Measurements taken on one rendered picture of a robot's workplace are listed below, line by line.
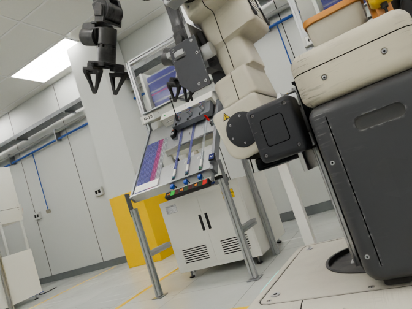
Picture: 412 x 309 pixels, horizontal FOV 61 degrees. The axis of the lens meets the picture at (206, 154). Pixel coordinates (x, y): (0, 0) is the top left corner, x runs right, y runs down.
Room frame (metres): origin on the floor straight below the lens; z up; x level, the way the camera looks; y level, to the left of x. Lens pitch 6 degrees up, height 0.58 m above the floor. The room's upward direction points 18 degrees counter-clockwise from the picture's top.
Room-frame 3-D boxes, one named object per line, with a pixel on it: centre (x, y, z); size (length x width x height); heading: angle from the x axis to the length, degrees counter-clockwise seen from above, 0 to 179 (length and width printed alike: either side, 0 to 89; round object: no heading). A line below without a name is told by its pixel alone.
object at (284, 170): (2.16, -0.43, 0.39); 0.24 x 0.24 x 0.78; 64
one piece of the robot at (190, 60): (1.13, -0.11, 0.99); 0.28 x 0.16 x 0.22; 152
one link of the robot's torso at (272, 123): (1.02, -0.19, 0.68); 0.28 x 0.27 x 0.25; 152
